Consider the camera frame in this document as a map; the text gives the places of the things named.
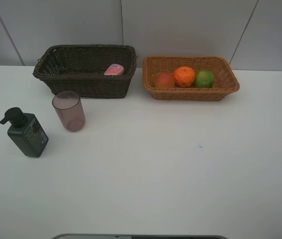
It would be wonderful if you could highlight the pink lotion bottle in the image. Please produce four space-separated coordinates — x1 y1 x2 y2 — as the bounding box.
104 64 125 76

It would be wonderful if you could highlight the green lime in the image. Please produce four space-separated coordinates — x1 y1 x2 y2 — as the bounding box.
194 70 215 88

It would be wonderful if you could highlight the light brown wicker basket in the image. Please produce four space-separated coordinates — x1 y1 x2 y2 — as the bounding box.
142 55 240 101

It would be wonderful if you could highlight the red orange round fruit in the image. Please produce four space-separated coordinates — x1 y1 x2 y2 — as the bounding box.
154 73 175 88

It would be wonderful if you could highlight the translucent purple plastic cup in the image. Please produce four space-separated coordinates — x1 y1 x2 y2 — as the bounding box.
52 91 86 132

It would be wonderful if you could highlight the orange mandarin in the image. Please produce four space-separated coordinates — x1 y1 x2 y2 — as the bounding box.
173 66 195 88

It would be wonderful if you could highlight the dark green pump bottle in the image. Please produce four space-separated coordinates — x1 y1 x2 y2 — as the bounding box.
0 107 49 158

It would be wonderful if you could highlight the dark brown wicker basket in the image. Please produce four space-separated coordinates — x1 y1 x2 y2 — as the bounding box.
33 44 137 99

